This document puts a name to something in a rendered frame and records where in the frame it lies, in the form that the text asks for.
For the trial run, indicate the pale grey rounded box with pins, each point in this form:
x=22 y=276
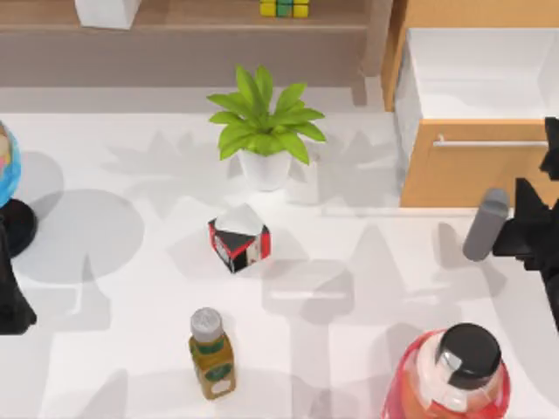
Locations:
x=485 y=227

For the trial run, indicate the pale wooden drawer front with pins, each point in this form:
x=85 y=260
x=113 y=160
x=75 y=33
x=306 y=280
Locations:
x=471 y=179

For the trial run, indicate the white drawer inside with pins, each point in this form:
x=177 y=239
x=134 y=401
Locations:
x=476 y=70

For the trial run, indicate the red jar with black lid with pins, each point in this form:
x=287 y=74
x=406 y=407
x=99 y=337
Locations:
x=454 y=375

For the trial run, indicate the wooden cupboard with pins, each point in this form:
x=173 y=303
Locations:
x=399 y=17

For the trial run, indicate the green plant in white pot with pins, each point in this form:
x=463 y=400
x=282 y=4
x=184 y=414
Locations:
x=265 y=126

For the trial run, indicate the red and black tissue box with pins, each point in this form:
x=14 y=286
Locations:
x=238 y=244

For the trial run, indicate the yellow and green puzzle cube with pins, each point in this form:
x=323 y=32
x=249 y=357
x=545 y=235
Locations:
x=284 y=8

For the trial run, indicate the olive green bottle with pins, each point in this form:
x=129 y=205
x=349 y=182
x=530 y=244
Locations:
x=213 y=358

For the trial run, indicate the wooden open shelf unit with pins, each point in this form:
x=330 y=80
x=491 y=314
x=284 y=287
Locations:
x=183 y=57

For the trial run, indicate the white box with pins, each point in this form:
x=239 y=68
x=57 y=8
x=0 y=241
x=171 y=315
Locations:
x=107 y=13

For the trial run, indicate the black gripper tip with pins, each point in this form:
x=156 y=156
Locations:
x=11 y=297

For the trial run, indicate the blue globe on black stand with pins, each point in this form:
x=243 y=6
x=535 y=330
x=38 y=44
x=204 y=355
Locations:
x=8 y=166

